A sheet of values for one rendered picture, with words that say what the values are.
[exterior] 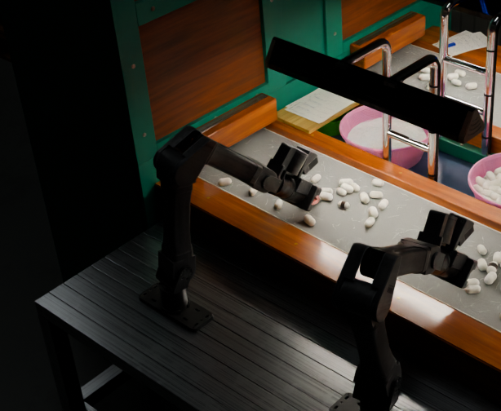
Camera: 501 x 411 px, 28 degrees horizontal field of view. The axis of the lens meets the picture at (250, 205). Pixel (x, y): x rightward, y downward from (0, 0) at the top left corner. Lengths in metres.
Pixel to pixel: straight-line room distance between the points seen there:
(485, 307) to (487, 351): 0.17
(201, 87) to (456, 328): 1.00
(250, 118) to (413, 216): 0.55
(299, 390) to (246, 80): 1.01
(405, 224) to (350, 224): 0.14
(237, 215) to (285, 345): 0.41
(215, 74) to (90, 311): 0.74
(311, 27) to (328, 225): 0.71
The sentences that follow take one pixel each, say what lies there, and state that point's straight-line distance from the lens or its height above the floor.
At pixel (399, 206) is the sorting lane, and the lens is 2.63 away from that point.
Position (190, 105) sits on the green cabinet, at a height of 0.92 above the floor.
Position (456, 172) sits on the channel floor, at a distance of 2.89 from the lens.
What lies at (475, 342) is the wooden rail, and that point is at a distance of 2.20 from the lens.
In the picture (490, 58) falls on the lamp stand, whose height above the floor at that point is 1.01.
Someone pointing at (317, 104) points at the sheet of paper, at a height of 0.78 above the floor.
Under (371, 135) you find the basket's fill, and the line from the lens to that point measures 2.94.
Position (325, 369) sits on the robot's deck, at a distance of 2.28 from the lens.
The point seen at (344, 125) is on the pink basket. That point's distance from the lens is 2.95.
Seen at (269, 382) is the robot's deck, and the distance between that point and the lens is 2.26.
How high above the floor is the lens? 2.25
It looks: 35 degrees down
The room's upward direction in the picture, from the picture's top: 6 degrees counter-clockwise
